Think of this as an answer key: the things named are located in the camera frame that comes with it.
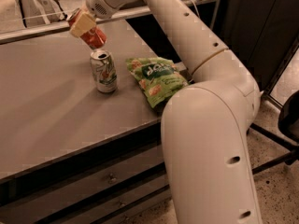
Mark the white green soda can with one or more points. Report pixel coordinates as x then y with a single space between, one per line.
104 71

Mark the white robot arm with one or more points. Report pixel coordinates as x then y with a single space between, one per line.
204 126

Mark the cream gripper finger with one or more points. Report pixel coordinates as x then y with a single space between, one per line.
81 22

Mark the metal rail frame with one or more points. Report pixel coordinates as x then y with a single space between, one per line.
40 27

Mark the black office chair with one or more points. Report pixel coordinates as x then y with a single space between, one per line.
288 124

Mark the dark cabinet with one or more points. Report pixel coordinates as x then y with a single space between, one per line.
259 32

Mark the grey drawer cabinet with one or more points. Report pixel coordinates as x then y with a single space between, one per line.
55 179

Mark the red coke can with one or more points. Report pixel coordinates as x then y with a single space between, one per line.
94 38

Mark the green snack bag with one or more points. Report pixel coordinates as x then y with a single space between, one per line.
158 78

